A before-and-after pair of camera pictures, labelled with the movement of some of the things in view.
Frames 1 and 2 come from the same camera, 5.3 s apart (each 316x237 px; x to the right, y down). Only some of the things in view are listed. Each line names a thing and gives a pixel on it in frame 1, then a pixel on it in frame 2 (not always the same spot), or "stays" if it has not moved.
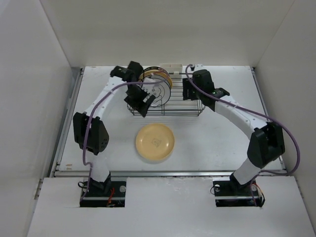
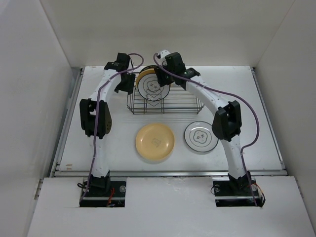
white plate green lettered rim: (155, 67) stays
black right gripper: (186, 85) to (162, 81)
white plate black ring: (161, 91) to (199, 136)
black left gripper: (138, 104) to (128, 88)
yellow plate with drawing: (155, 141) stays
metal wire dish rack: (176, 105) stays
